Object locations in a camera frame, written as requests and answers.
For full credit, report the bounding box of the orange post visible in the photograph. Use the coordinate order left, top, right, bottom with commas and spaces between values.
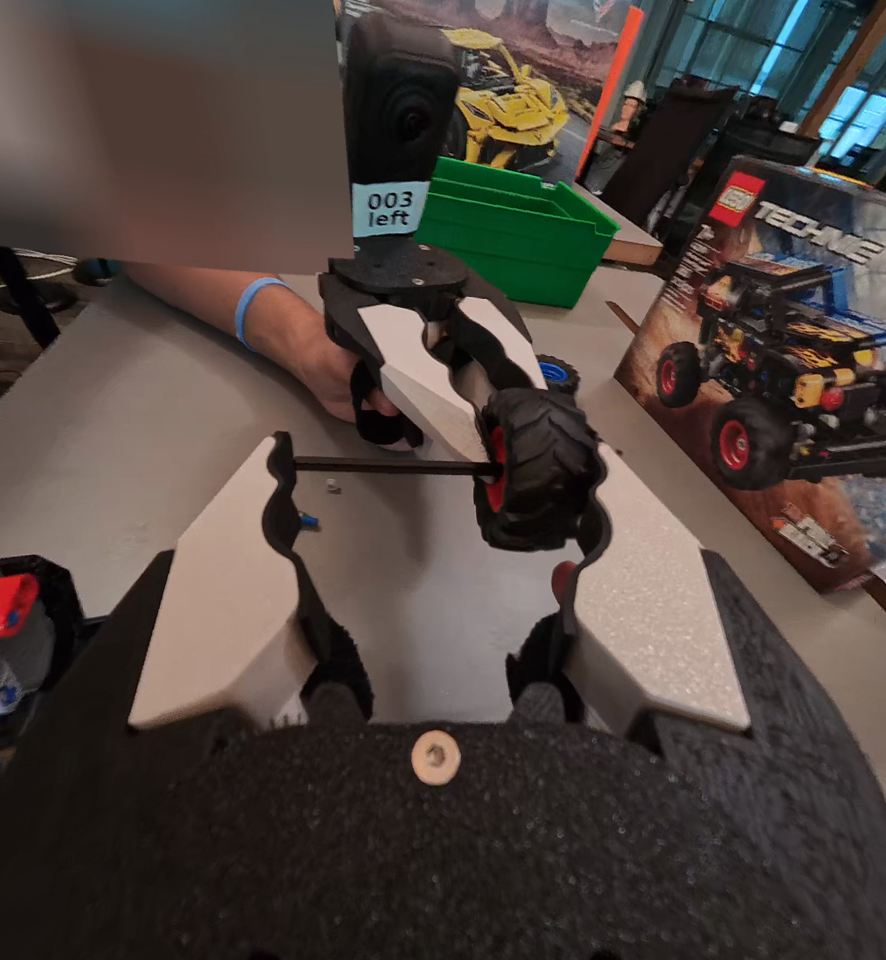
574, 6, 645, 182

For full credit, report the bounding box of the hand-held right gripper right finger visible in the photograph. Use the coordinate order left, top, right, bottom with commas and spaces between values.
561, 442, 752, 736

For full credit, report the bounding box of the monster truck toy box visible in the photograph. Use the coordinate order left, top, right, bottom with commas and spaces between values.
614, 156, 886, 594

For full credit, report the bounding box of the partly built lego truck model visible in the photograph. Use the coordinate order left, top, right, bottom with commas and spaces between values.
0, 536, 85, 826

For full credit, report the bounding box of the person's left hand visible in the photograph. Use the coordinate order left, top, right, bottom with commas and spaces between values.
284, 313, 399, 425

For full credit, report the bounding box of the black lego wheel red rim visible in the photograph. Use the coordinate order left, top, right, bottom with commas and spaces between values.
473, 387, 608, 553

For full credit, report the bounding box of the blue wristband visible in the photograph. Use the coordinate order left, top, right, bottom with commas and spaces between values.
234, 276, 289, 354

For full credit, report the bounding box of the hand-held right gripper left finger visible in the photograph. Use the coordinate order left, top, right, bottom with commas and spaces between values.
128, 431, 319, 729

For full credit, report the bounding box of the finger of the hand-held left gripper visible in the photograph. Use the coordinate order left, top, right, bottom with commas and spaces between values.
441, 294, 551, 406
355, 301, 493, 462

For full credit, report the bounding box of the green plastic bin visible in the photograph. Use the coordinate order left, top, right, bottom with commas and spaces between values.
413, 156, 621, 311

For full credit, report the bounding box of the person's left forearm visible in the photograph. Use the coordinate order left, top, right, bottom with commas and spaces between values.
124, 262, 317, 361

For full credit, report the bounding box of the black lego wheel blue rim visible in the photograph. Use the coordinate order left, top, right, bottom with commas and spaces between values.
536, 354, 584, 398

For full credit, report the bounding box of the yellow car toy box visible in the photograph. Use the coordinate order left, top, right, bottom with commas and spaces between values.
335, 0, 640, 182

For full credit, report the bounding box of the long black lego axle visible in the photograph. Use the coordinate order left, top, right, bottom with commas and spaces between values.
293, 453, 501, 482

